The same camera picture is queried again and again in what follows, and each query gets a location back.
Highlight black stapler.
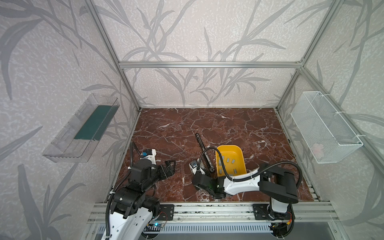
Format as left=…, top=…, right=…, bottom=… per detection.
left=194, top=133, right=216, bottom=174

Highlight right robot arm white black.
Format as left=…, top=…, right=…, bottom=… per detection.
left=190, top=162, right=303, bottom=219

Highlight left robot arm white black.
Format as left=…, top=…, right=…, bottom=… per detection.
left=103, top=159, right=176, bottom=240

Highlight yellow plastic tray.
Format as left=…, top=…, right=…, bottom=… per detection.
left=217, top=145, right=247, bottom=177

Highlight green circuit board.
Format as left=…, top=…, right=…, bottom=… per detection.
left=144, top=223, right=166, bottom=232

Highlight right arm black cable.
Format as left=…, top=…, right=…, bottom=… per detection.
left=197, top=146, right=304, bottom=190

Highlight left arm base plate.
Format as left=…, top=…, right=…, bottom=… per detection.
left=156, top=204, right=175, bottom=222

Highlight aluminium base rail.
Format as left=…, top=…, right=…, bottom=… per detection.
left=86, top=201, right=340, bottom=224

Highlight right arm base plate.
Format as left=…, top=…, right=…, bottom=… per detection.
left=252, top=204, right=292, bottom=221

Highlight clear plastic wall bin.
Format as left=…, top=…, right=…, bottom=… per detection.
left=43, top=94, right=120, bottom=163

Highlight white wire mesh basket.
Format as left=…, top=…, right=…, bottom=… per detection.
left=291, top=91, right=364, bottom=164

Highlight aluminium frame crossbar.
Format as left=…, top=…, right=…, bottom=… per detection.
left=119, top=61, right=302, bottom=69

